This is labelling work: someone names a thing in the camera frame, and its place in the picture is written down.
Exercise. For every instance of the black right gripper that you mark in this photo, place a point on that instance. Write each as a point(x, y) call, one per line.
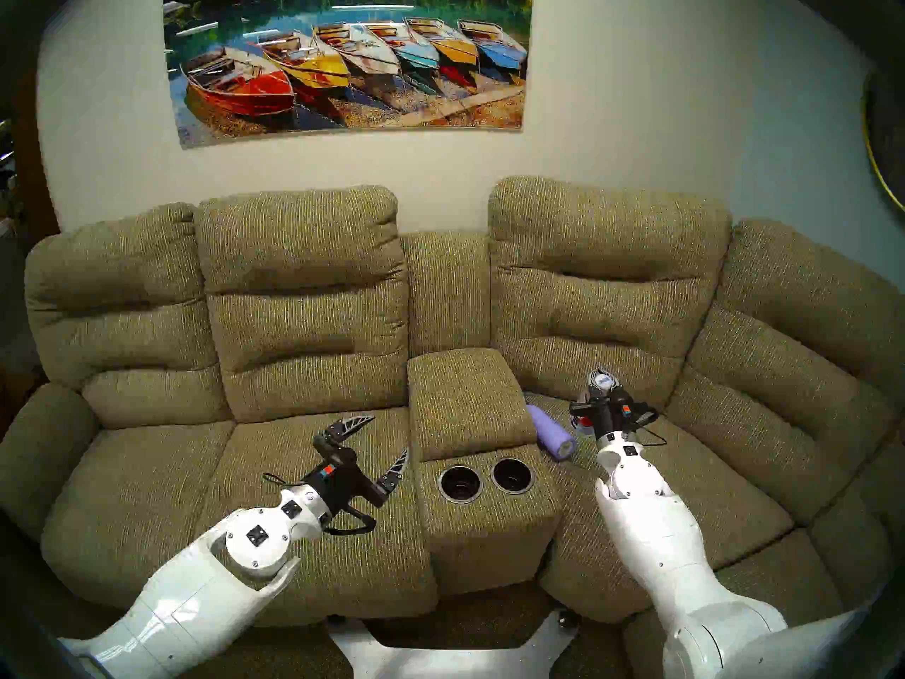
point(611, 412)

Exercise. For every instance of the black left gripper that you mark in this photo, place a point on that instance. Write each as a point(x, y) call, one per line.
point(338, 476)

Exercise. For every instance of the clear plastic soda bottle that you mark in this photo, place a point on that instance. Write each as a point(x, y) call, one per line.
point(603, 380)

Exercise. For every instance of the purple insulated water bottle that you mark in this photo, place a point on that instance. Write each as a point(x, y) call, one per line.
point(551, 433)

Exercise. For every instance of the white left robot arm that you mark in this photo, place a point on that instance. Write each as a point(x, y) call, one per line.
point(198, 607)

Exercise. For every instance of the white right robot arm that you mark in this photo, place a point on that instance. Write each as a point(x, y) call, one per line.
point(664, 543)

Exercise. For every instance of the metal rimmed cup holder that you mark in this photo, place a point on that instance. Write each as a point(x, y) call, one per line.
point(512, 476)
point(460, 484)

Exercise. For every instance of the olive green sectional sofa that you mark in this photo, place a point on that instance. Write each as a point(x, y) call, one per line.
point(304, 373)

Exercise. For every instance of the olive sofa console armrest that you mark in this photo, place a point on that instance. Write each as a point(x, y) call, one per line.
point(466, 387)

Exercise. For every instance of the black caster wheel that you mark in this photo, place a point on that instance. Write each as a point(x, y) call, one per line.
point(565, 621)

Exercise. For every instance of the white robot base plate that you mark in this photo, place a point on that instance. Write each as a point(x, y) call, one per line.
point(438, 660)

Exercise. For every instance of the round gold framed wall mirror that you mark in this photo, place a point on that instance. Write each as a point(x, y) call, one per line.
point(887, 133)

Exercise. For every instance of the colourful rowboats wall picture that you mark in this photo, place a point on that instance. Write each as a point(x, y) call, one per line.
point(353, 55)

